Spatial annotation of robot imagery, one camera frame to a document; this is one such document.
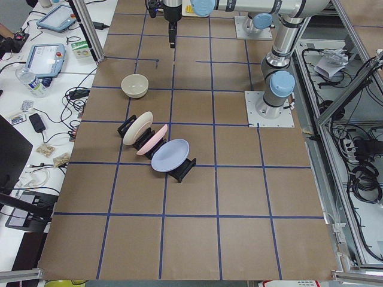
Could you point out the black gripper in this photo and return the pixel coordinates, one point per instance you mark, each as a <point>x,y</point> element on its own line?
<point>172,14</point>

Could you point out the blue plate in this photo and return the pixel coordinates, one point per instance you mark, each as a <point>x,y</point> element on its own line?
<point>170,155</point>

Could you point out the cream plate in rack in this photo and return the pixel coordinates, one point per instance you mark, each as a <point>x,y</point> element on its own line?
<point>138,127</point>

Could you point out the pink plate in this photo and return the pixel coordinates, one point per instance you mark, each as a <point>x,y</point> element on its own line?
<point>153,140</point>

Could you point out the black plate rack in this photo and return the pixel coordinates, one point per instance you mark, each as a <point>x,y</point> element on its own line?
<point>180,172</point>

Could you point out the white rectangular tray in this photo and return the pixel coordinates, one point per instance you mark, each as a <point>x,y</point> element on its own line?
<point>188,11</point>

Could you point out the cream white bowl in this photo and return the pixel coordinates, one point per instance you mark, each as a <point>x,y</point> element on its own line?
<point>135,86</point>

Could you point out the green white box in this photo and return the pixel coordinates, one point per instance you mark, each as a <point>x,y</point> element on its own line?
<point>80,49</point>

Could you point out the blue teach pendant far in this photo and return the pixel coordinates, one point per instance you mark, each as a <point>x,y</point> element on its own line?
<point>58,19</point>

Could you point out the blue teach pendant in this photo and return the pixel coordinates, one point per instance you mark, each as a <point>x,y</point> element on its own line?
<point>58,19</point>
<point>46,60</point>

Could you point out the blue teach pendant near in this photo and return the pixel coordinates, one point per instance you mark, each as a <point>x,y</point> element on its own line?
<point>46,60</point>

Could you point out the clear water bottle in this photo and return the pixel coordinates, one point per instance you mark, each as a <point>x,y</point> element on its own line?
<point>31,82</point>

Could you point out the black power brick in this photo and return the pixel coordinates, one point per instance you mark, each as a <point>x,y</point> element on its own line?
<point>37,123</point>

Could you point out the black monitor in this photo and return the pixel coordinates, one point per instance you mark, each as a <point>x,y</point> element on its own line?
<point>15,152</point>

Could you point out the white power strip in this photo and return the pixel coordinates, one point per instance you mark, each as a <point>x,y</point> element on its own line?
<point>349,148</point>

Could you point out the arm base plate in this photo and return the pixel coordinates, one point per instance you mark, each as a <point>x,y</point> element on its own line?
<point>260,114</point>
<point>264,35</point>

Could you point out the aluminium frame post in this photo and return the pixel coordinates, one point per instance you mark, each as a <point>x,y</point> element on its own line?
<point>84,19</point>

